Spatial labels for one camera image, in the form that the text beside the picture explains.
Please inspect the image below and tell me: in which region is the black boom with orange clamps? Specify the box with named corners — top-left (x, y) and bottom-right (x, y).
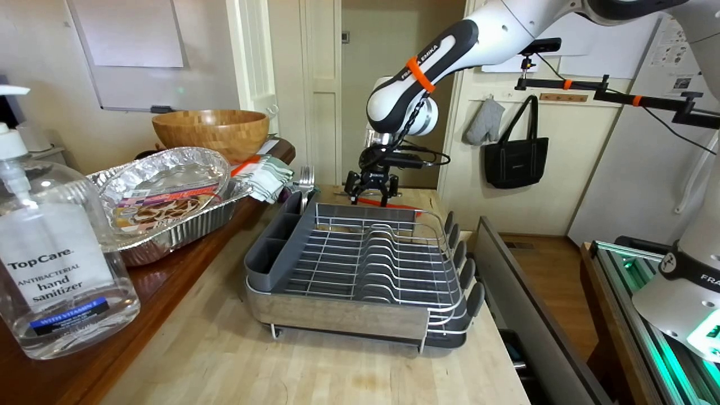
top-left (515, 72), bottom-right (720, 130)

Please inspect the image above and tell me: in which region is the grey oven mitt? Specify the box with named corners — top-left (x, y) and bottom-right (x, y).
top-left (462, 98), bottom-right (507, 147)

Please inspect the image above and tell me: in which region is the open utensil drawer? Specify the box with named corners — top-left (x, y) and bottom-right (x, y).
top-left (471, 216), bottom-right (615, 405)

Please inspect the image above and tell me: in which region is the aluminium foil tray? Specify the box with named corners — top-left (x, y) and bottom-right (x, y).
top-left (89, 147), bottom-right (251, 269)

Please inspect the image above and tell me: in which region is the clear hand sanitizer bottle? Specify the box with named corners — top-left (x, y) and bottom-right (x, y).
top-left (0, 84), bottom-right (141, 363)

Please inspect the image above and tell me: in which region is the brown wooden raised counter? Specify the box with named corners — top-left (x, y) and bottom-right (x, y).
top-left (0, 138), bottom-right (299, 405)

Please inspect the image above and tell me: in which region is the black stereo camera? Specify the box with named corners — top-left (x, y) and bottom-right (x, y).
top-left (517, 37), bottom-right (566, 72)

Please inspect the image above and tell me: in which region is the white refrigerator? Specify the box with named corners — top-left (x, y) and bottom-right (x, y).
top-left (567, 13), bottom-right (720, 251)

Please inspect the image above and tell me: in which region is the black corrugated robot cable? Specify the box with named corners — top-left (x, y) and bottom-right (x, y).
top-left (397, 145), bottom-right (452, 168)

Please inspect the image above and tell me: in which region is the black tote bag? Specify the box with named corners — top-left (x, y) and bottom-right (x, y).
top-left (482, 94), bottom-right (551, 190)

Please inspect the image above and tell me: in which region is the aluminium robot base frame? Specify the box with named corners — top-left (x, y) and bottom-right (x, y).
top-left (591, 238), bottom-right (720, 405)

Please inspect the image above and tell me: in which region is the wooden bowl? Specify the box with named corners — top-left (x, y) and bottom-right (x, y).
top-left (150, 108), bottom-right (272, 164)

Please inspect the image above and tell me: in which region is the white wall whiteboard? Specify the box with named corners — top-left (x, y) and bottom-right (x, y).
top-left (66, 0), bottom-right (243, 113)

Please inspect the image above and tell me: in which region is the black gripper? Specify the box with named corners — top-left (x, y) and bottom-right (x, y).
top-left (343, 143), bottom-right (406, 210)

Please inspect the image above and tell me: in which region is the grey dish rack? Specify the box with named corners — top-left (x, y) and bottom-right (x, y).
top-left (243, 190), bottom-right (487, 355)

